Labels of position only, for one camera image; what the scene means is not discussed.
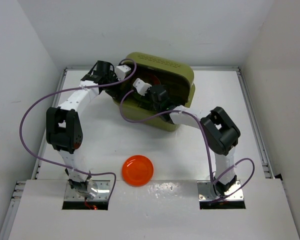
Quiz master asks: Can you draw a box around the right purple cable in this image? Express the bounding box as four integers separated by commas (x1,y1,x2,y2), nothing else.
119,89,256,202

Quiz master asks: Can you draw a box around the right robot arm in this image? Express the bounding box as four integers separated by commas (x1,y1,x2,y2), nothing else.
145,85,241,196

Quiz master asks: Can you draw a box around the orange plate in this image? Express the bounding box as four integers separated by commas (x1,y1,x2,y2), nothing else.
121,155,154,187
149,73,161,85

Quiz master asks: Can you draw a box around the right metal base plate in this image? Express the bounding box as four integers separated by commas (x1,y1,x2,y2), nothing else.
197,180,244,202

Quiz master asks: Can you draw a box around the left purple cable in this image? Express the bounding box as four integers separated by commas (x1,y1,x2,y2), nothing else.
19,58,138,201

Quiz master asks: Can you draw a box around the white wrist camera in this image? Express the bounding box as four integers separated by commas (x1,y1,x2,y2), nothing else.
114,65,132,81
132,78,152,96

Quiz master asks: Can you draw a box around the olive green dish rack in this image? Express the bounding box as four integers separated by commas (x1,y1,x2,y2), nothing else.
113,52,196,121

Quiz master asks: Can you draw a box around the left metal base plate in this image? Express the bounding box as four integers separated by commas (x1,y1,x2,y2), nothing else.
64,180,111,202

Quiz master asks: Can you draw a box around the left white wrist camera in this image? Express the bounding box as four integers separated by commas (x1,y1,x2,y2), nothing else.
114,65,132,81

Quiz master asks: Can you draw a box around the metal base plate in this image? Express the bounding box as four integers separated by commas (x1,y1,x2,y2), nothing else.
64,180,111,202
197,180,244,202

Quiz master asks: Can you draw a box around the purple cable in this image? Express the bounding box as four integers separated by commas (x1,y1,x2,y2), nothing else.
19,58,138,201
119,89,256,202

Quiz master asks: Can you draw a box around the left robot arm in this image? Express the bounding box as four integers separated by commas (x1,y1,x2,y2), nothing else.
46,60,132,200

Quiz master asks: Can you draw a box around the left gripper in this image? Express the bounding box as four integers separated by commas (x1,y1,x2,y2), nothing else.
104,70,131,102

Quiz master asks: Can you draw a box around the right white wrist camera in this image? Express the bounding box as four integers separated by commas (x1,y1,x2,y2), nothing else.
132,78,152,96

